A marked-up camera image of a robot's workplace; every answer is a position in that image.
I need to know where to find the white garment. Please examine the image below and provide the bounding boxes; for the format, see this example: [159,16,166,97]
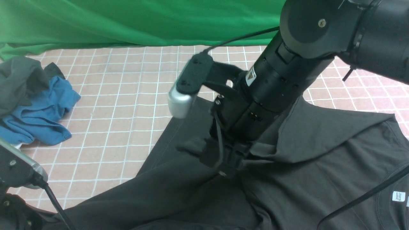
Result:
[11,143,22,150]

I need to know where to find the blue garment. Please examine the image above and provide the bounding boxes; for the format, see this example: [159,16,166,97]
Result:
[0,76,81,145]

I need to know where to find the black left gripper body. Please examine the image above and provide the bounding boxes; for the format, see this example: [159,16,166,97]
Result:
[0,182,58,230]

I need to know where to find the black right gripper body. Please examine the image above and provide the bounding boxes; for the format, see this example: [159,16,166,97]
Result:
[200,95,282,178]

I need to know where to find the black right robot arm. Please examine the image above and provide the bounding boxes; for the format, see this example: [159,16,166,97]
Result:
[200,0,408,176]

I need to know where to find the dark gray long-sleeve top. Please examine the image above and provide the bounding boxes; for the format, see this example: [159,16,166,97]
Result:
[65,98,408,230]

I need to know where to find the pink checkered tablecloth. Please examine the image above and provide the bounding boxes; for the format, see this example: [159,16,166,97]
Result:
[0,45,409,214]

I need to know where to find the black left camera cable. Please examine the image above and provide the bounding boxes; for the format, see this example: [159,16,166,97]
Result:
[34,177,75,230]

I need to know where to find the green backdrop cloth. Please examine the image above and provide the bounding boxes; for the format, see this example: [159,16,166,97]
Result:
[0,0,285,60]

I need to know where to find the dark teal-gray garment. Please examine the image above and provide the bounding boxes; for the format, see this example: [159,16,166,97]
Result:
[0,56,65,118]

